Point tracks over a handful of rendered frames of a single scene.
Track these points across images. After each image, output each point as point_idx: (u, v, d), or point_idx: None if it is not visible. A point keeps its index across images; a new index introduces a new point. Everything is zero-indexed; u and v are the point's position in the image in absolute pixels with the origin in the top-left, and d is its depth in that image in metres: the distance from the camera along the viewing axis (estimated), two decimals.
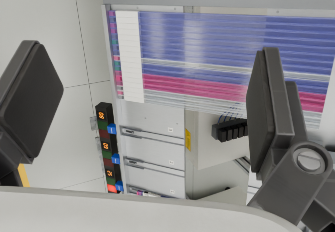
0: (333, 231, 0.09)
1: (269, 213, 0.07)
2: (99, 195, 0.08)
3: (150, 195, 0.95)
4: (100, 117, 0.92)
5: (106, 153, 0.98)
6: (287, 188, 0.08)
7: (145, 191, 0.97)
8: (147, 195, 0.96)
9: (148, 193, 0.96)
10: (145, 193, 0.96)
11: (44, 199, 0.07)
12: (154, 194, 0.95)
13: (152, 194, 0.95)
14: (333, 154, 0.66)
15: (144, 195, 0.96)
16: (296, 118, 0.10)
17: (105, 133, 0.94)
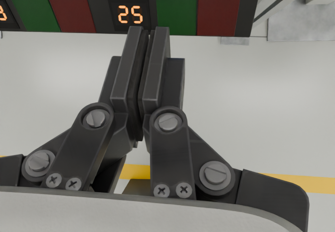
0: (197, 200, 0.10)
1: (269, 213, 0.07)
2: (99, 195, 0.08)
3: None
4: None
5: (30, 12, 0.24)
6: (169, 154, 0.09)
7: None
8: None
9: None
10: None
11: (44, 199, 0.07)
12: None
13: None
14: None
15: None
16: (175, 89, 0.11)
17: None
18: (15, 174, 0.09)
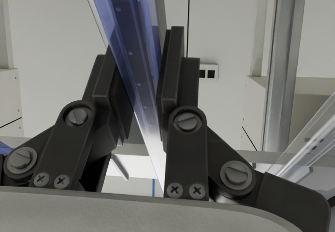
0: (215, 198, 0.10)
1: (269, 213, 0.07)
2: (99, 195, 0.08)
3: None
4: None
5: None
6: (185, 153, 0.09)
7: None
8: None
9: None
10: None
11: (44, 199, 0.07)
12: None
13: None
14: None
15: None
16: (192, 89, 0.11)
17: None
18: None
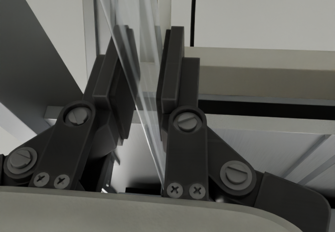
0: (215, 198, 0.10)
1: (269, 213, 0.07)
2: (99, 195, 0.08)
3: None
4: None
5: None
6: (185, 153, 0.09)
7: None
8: None
9: None
10: None
11: (44, 199, 0.07)
12: None
13: None
14: None
15: None
16: (192, 89, 0.11)
17: None
18: None
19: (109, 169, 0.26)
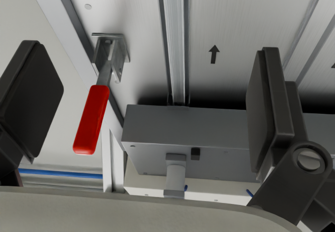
0: (333, 231, 0.09)
1: (269, 213, 0.07)
2: (99, 195, 0.08)
3: None
4: None
5: None
6: (287, 188, 0.08)
7: None
8: None
9: None
10: None
11: (44, 199, 0.07)
12: None
13: None
14: None
15: None
16: (296, 118, 0.10)
17: None
18: None
19: (121, 60, 0.28)
